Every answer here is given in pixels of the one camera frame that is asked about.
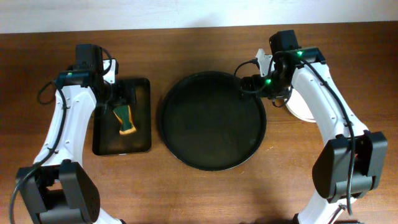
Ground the pink white plate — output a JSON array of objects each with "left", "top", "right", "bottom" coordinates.
[{"left": 286, "top": 89, "right": 316, "bottom": 123}]

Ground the orange green sponge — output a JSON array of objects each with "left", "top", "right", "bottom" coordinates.
[{"left": 113, "top": 105, "right": 137, "bottom": 135}]

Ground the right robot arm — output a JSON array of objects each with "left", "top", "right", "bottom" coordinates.
[{"left": 239, "top": 49, "right": 387, "bottom": 223}]

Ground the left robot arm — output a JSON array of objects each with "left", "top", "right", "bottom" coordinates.
[{"left": 14, "top": 71, "right": 123, "bottom": 223}]

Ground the black rectangular tray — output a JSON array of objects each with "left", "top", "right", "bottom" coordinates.
[{"left": 92, "top": 78, "right": 152, "bottom": 156}]

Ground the black round tray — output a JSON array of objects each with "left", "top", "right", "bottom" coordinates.
[{"left": 157, "top": 71, "right": 267, "bottom": 171}]

